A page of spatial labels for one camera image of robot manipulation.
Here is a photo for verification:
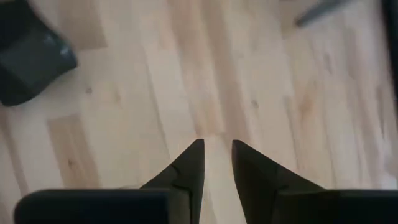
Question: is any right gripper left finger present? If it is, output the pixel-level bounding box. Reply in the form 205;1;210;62
14;139;205;224

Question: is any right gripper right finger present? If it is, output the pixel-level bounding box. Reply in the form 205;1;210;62
231;139;398;224

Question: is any black aluminium rig frame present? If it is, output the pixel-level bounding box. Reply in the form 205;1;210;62
381;0;398;110

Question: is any grey perforated metal stand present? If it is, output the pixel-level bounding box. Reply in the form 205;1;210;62
294;0;354;28

